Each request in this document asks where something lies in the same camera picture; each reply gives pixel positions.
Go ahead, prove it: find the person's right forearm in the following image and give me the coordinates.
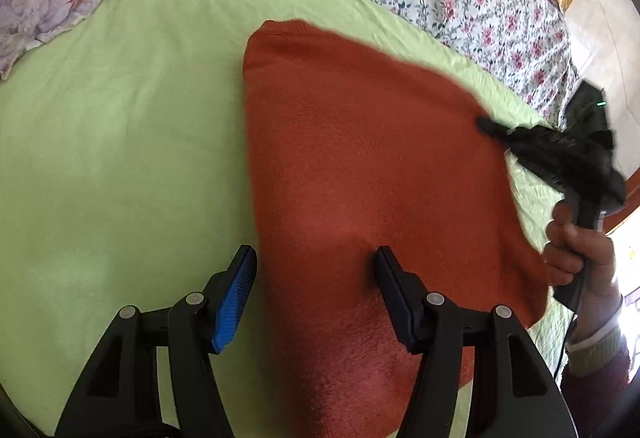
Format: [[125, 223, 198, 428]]
[[559, 285, 635, 421]]

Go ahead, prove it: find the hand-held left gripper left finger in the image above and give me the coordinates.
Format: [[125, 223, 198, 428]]
[[54, 245, 259, 438]]

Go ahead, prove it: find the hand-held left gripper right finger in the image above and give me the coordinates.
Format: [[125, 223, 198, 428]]
[[372, 246, 581, 438]]

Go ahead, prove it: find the orange knit sweater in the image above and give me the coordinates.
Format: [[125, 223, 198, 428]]
[[243, 19, 551, 438]]

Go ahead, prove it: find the person's right hand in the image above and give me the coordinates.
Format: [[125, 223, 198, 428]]
[[543, 200, 622, 316]]

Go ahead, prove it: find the light green bed sheet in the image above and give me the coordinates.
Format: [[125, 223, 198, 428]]
[[0, 0, 576, 438]]

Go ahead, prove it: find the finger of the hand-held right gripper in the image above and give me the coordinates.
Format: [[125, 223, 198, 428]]
[[476, 115, 568, 156]]

